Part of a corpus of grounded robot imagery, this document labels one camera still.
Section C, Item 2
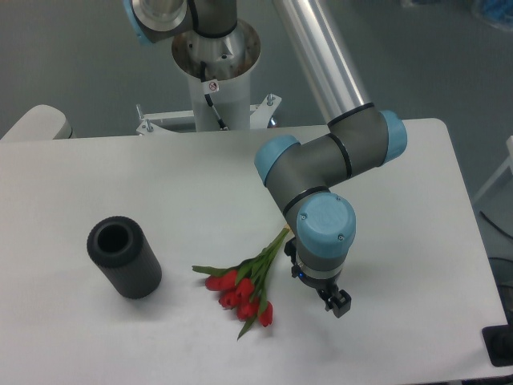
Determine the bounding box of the black pedestal cable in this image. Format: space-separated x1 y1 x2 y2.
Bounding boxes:
199 59 230 132

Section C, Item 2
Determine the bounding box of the white chair back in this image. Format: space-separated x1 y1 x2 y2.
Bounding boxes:
1 104 76 144

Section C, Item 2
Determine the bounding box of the blue plastic bag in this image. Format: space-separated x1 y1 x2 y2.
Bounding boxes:
472 0 512 31

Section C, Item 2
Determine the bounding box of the white furniture frame right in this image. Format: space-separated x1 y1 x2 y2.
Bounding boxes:
471 136 512 206

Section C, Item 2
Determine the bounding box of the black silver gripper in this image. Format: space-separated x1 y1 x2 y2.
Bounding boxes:
284 237 352 318

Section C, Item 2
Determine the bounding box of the red tulip bouquet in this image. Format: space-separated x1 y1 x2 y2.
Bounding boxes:
192 225 291 337

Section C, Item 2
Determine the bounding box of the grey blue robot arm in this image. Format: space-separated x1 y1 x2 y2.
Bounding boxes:
123 1 407 317

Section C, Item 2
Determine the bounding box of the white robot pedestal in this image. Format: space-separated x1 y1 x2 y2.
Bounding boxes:
136 19 281 136

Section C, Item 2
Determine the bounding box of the black ribbed cylinder vase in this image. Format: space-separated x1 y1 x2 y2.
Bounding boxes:
87 216 163 299

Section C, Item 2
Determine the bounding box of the black device at table corner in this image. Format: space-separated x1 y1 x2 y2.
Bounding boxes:
482 325 512 367

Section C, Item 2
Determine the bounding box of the black floor cable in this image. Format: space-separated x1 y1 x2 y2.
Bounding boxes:
479 211 513 237

